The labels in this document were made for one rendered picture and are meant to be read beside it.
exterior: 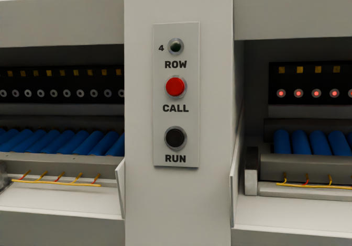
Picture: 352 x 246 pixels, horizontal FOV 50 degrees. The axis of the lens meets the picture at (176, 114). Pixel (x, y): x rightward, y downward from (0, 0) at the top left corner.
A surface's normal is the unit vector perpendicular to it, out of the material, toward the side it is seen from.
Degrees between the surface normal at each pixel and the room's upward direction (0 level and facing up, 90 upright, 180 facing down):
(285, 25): 108
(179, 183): 90
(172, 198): 90
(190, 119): 90
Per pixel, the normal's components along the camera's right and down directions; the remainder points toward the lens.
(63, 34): -0.22, 0.36
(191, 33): -0.22, 0.04
